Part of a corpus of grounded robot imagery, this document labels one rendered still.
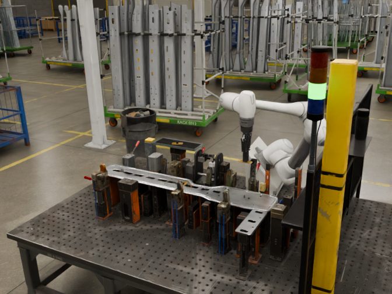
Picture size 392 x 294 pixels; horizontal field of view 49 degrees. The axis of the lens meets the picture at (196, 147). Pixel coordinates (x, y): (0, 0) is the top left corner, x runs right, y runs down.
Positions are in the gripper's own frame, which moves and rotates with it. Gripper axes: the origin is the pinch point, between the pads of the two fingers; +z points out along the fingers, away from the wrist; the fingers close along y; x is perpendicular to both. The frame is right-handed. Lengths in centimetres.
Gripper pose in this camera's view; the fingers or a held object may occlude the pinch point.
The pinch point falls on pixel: (245, 156)
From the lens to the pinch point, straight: 275.8
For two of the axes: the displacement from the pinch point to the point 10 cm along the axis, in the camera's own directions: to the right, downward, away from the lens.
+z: 0.2, 9.4, 3.5
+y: -4.7, 3.2, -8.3
